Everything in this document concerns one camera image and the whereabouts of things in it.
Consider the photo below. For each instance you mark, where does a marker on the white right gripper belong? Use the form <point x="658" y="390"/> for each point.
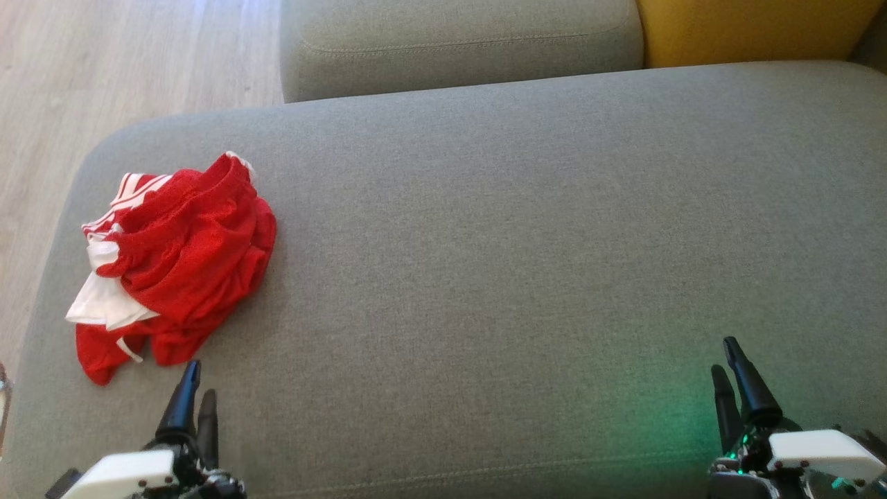
<point x="818" y="450"/>

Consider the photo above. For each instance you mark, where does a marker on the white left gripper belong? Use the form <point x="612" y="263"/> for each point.
<point x="125" y="475"/>

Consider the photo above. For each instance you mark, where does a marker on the red jersey with white sleeves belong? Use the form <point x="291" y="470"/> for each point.
<point x="104" y="298"/>

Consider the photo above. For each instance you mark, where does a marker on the red Bulls 23 shorts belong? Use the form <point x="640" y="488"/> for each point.
<point x="201" y="242"/>

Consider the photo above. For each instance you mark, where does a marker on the grey sofa seat cushion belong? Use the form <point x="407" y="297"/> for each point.
<point x="485" y="277"/>

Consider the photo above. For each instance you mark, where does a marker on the yellow pillow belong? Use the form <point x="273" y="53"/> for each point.
<point x="748" y="28"/>

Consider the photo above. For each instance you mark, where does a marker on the grey sofa back cushion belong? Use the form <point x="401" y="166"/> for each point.
<point x="450" y="41"/>

